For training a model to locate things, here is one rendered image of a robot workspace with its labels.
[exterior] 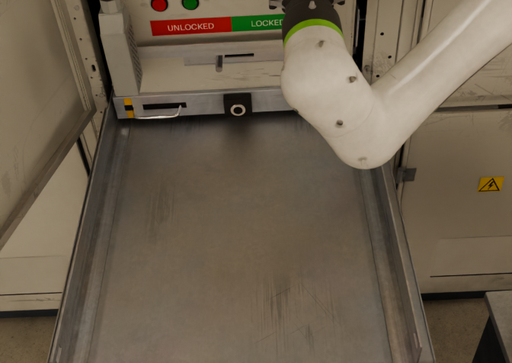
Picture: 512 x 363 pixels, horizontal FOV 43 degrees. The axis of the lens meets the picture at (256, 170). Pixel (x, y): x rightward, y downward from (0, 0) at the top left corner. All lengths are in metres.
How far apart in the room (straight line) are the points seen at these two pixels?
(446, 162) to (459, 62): 0.72
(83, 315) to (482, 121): 0.99
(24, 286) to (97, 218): 0.85
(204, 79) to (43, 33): 0.34
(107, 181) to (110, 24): 0.33
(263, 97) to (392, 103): 0.50
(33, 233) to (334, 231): 0.95
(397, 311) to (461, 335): 1.02
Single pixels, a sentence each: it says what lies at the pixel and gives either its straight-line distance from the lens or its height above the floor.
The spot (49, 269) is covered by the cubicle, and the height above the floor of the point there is 0.27.
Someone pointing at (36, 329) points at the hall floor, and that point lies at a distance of 2.25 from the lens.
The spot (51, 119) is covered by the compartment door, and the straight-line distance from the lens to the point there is 1.45.
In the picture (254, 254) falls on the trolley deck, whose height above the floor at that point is 0.85.
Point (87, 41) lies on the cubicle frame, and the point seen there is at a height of 1.03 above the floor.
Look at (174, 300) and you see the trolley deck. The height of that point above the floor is 0.85.
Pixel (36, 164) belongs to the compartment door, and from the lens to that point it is 1.43.
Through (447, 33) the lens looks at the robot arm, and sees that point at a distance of 1.00.
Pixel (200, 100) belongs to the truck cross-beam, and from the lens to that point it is 1.43.
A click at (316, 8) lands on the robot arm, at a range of 1.01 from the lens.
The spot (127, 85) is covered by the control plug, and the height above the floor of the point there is 1.03.
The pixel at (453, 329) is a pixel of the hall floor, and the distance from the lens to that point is 2.15.
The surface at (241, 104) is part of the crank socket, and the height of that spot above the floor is 0.91.
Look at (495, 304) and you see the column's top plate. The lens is 1.30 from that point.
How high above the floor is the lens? 1.79
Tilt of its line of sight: 45 degrees down
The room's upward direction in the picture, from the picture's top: 4 degrees counter-clockwise
